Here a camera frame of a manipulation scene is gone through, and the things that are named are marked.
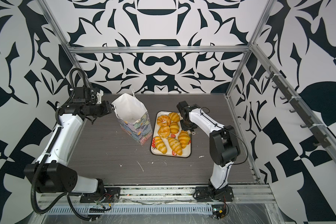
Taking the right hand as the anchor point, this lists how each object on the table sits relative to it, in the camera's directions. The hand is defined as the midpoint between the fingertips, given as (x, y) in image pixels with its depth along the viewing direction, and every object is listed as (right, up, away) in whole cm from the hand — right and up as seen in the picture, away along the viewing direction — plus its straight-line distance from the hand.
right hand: (188, 125), depth 92 cm
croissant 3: (-9, -12, -5) cm, 16 cm away
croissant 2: (-18, -12, -3) cm, 22 cm away
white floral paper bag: (-39, +5, +10) cm, 40 cm away
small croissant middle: (-9, -2, +4) cm, 10 cm away
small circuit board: (+12, -41, -21) cm, 47 cm away
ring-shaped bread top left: (-17, +2, +12) cm, 21 cm away
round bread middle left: (-16, -4, +2) cm, 17 cm away
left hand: (-46, +12, -13) cm, 49 cm away
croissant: (-3, -8, -1) cm, 9 cm away
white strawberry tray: (-9, +5, +10) cm, 14 cm away
